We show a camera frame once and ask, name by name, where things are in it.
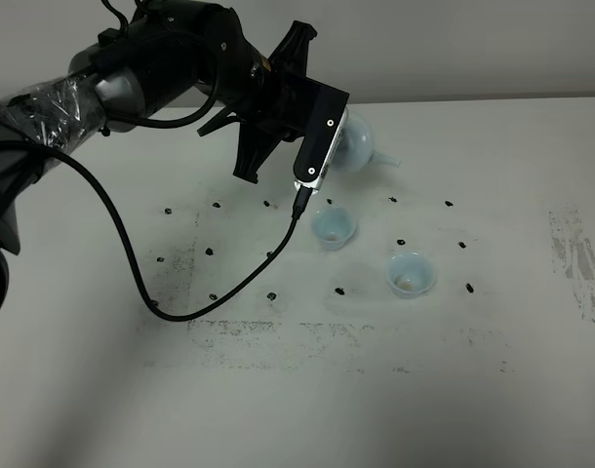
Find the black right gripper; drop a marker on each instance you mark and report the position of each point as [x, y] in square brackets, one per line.
[259, 95]

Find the pale blue teacup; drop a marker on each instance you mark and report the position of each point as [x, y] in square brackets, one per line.
[410, 275]
[333, 227]

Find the pale blue near teacup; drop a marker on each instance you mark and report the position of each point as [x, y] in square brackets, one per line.
[410, 275]

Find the pale blue far teacup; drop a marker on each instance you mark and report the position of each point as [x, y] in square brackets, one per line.
[333, 227]

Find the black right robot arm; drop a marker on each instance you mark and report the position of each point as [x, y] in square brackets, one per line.
[172, 64]

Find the pale blue porcelain teapot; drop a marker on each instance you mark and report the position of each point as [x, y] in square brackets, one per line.
[357, 147]

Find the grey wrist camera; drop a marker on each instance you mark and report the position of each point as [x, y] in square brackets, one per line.
[325, 118]

